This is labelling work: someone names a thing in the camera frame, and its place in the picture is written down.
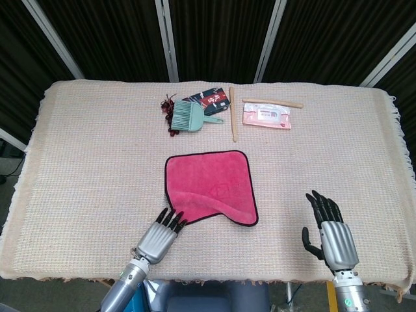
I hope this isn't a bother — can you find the blue plastic base cover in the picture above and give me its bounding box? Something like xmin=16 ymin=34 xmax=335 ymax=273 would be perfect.
xmin=125 ymin=282 xmax=148 ymax=312

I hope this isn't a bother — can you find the dark grey robot torso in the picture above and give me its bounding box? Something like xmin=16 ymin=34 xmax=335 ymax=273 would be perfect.
xmin=142 ymin=279 xmax=272 ymax=312

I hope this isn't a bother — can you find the thin wooden stick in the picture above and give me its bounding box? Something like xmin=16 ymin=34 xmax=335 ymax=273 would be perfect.
xmin=242 ymin=97 xmax=304 ymax=109

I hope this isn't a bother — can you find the teal plastic hand brush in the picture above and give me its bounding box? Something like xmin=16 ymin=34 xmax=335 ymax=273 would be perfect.
xmin=171 ymin=99 xmax=225 ymax=134

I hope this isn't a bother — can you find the yellow upright bar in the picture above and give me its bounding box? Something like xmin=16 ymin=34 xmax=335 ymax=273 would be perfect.
xmin=326 ymin=281 xmax=335 ymax=312

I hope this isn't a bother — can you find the thick wooden stick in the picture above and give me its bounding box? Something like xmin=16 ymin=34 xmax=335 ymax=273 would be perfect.
xmin=229 ymin=86 xmax=239 ymax=143

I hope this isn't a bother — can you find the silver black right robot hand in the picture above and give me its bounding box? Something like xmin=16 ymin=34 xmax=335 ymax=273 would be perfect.
xmin=301 ymin=190 xmax=360 ymax=272

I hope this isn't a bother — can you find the pink cloth black trim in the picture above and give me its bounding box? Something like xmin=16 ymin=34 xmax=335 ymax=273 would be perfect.
xmin=164 ymin=149 xmax=260 ymax=228

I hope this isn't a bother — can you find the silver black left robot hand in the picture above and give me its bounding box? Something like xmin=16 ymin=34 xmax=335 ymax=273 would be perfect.
xmin=135 ymin=207 xmax=189 ymax=265

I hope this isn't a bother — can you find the white partition post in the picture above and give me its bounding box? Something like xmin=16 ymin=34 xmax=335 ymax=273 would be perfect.
xmin=154 ymin=0 xmax=180 ymax=82
xmin=253 ymin=0 xmax=289 ymax=83
xmin=359 ymin=24 xmax=416 ymax=88
xmin=0 ymin=127 xmax=27 ymax=153
xmin=21 ymin=0 xmax=86 ymax=80

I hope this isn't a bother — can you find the dark red berry bunch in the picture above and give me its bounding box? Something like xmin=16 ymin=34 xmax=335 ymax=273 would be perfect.
xmin=160 ymin=93 xmax=181 ymax=136

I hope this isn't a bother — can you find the dark printed card box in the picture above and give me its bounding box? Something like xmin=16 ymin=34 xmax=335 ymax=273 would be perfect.
xmin=181 ymin=86 xmax=232 ymax=115

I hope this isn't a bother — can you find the beige woven tablecloth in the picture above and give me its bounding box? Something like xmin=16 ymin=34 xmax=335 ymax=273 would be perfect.
xmin=0 ymin=79 xmax=416 ymax=293

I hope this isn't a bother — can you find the pink wet wipes pack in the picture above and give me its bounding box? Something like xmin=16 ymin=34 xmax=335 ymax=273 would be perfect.
xmin=242 ymin=102 xmax=293 ymax=131

